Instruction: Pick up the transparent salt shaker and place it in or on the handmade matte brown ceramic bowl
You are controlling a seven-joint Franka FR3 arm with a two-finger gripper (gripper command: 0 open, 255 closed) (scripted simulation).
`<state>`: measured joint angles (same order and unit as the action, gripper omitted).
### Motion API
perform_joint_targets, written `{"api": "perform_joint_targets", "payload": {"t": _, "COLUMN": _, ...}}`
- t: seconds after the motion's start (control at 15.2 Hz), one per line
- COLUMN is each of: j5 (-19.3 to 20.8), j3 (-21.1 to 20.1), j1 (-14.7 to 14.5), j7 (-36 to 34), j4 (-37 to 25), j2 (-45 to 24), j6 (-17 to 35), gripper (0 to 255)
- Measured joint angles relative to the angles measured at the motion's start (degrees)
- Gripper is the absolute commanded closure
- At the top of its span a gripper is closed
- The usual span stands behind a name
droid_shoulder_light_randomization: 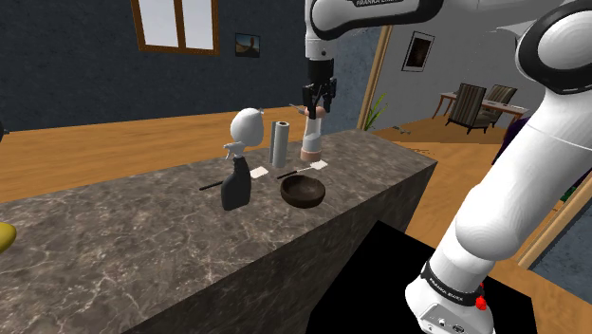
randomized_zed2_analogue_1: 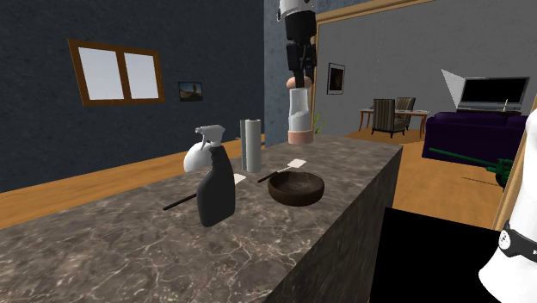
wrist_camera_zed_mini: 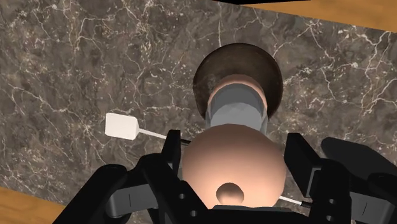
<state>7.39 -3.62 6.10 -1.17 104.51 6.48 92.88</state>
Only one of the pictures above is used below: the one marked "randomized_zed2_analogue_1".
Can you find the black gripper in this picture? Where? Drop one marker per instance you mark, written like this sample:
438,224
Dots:
300,26

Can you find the clear grinder with peach ends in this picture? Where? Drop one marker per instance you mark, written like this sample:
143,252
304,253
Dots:
300,113

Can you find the small green plant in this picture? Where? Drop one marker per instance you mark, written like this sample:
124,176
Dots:
317,124

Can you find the grey paper towel roll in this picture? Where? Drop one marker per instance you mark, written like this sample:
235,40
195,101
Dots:
253,144

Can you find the striped armchair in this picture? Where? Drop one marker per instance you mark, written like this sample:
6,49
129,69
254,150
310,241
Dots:
407,107
383,115

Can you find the wooden table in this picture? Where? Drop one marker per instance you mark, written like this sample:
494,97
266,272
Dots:
419,112

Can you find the dark brown bowl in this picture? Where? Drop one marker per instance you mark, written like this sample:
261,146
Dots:
296,189

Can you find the white rounded object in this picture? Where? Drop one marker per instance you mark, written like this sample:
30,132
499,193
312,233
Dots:
194,158

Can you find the white lamp shade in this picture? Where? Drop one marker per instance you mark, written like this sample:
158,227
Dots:
454,86

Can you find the black spray bottle white trigger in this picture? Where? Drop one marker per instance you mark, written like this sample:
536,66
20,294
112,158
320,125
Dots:
216,193

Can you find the brown-framed window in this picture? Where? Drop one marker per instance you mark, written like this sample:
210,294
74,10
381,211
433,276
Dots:
121,73

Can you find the dark purple sofa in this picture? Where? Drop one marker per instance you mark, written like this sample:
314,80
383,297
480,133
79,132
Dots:
470,136

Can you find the flat screen television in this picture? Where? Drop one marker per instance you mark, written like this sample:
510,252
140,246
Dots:
493,91

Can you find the green long-stemmed object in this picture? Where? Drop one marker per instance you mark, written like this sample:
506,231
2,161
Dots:
501,167

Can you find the black robot stand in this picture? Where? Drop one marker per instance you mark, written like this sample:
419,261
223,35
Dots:
432,260

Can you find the small dark wall picture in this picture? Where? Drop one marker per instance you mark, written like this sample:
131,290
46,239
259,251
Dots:
190,91

